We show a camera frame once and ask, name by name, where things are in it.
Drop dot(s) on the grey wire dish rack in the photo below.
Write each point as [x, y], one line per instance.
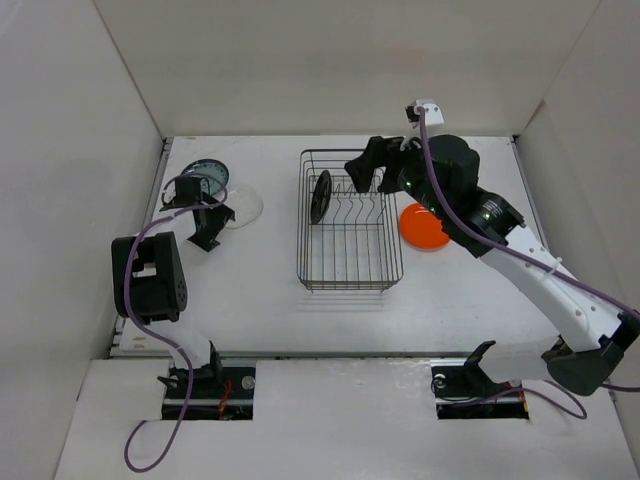
[357, 245]

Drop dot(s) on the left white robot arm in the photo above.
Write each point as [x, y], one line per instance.
[149, 282]

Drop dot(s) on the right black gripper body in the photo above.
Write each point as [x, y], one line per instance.
[409, 178]

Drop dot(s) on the orange plate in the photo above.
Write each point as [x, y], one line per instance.
[421, 229]

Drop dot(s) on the clear glass plate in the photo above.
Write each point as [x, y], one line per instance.
[247, 205]

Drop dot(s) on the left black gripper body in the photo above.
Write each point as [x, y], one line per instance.
[206, 203]

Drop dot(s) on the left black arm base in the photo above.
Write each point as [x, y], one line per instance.
[226, 394]

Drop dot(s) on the black plate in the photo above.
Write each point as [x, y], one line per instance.
[321, 197]

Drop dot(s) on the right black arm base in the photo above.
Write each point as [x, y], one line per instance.
[464, 392]

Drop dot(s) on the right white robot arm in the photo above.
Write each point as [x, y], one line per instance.
[593, 330]

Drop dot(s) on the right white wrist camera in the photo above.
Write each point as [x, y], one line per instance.
[425, 111]

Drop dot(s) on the blue patterned plate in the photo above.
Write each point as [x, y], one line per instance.
[213, 173]

